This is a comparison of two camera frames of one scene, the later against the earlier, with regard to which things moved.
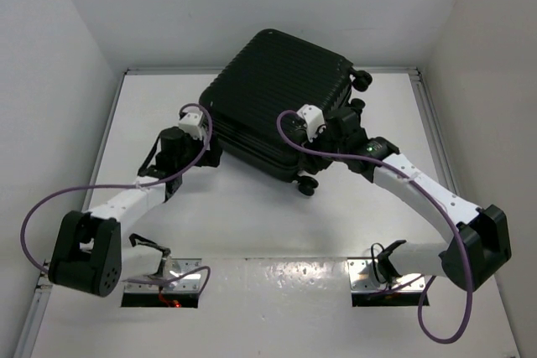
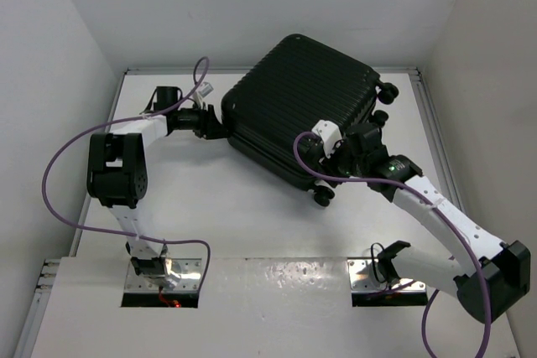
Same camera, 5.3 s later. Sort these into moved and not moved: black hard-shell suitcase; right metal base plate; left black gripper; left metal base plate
Moved: left black gripper; black hard-shell suitcase
Not moved: left metal base plate; right metal base plate
